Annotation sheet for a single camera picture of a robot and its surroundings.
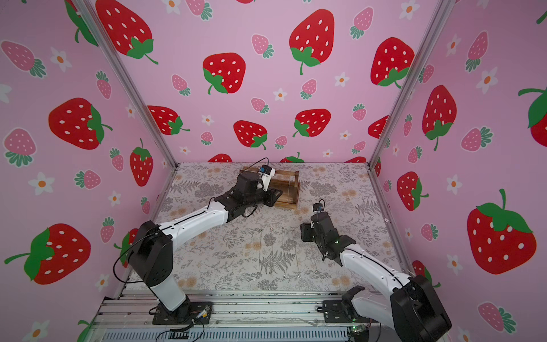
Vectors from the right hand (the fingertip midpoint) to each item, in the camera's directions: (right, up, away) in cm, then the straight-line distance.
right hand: (314, 225), depth 87 cm
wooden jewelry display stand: (-11, +19, +27) cm, 35 cm away
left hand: (-13, +15, -3) cm, 20 cm away
